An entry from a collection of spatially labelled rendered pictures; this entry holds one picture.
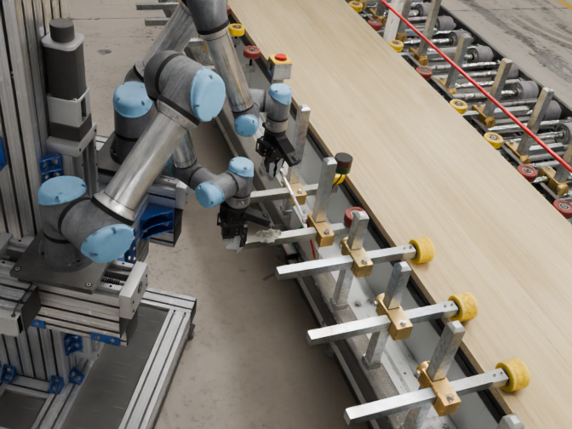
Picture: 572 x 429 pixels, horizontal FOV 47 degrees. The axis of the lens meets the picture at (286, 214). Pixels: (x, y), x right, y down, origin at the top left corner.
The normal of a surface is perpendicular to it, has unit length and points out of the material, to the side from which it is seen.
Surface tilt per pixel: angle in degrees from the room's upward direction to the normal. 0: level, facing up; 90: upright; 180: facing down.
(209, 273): 0
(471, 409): 90
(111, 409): 0
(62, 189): 7
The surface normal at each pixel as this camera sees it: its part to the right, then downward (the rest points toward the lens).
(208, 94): 0.82, 0.38
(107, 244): 0.67, 0.60
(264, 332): 0.13, -0.76
